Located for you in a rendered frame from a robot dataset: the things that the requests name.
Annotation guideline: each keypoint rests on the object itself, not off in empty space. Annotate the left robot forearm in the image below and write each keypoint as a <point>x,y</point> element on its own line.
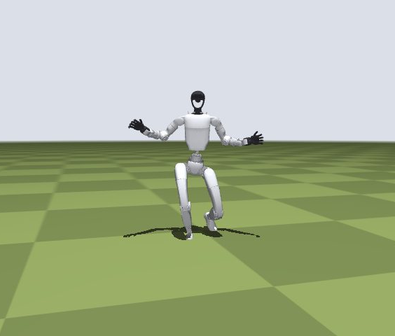
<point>238,142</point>

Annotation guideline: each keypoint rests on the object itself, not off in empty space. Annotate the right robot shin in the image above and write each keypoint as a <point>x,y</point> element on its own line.
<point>186,218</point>

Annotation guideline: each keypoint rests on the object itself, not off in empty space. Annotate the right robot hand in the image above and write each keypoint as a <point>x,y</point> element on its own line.
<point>138,125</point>

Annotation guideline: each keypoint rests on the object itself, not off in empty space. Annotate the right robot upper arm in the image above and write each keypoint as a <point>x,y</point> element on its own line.
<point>172,127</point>

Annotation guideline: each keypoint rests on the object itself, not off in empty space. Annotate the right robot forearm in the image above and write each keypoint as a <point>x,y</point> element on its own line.
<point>152,133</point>

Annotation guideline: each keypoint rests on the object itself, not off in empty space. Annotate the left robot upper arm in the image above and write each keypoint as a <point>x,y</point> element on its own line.
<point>225,140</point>

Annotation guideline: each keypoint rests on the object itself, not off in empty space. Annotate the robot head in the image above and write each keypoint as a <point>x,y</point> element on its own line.
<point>197,96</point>

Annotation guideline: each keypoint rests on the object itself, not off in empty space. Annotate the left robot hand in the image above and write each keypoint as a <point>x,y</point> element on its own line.
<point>254,139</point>

